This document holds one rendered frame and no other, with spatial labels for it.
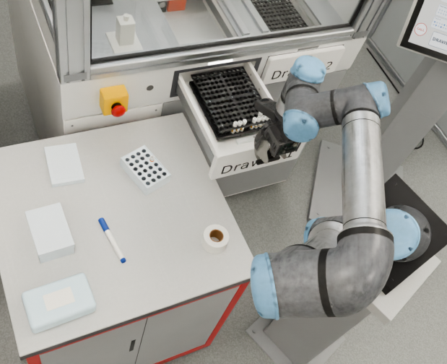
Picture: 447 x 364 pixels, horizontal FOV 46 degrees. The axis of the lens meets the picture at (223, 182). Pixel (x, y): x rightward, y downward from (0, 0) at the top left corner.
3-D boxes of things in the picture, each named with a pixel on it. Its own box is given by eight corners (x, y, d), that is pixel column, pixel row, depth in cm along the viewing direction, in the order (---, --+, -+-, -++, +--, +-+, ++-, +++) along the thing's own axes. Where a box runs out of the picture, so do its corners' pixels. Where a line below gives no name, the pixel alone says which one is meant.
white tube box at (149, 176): (169, 182, 149) (171, 174, 146) (146, 196, 145) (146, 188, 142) (143, 152, 153) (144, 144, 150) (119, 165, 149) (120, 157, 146)
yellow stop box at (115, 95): (128, 113, 150) (130, 97, 144) (104, 118, 147) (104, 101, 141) (123, 100, 152) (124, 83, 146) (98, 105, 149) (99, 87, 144)
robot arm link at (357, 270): (398, 299, 77) (381, 63, 104) (325, 302, 82) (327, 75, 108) (409, 325, 86) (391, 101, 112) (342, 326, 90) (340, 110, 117)
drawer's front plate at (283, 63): (333, 71, 182) (346, 48, 173) (261, 85, 171) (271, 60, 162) (331, 68, 183) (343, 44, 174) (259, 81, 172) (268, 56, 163)
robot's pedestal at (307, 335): (344, 339, 216) (445, 261, 154) (299, 390, 200) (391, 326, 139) (292, 287, 224) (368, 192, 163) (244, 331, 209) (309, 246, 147)
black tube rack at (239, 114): (268, 133, 157) (274, 119, 152) (215, 145, 151) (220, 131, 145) (237, 80, 167) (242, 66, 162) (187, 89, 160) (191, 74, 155)
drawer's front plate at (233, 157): (297, 158, 157) (310, 136, 148) (209, 180, 146) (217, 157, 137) (294, 154, 157) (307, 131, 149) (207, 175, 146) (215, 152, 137)
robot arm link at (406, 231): (425, 256, 128) (422, 258, 116) (370, 259, 134) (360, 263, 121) (419, 207, 130) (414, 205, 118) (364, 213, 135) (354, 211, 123)
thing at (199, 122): (291, 152, 156) (297, 139, 151) (214, 170, 146) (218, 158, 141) (236, 58, 173) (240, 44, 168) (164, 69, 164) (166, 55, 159)
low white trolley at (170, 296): (209, 354, 201) (261, 274, 139) (43, 419, 177) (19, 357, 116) (157, 227, 227) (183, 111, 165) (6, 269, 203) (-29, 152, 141)
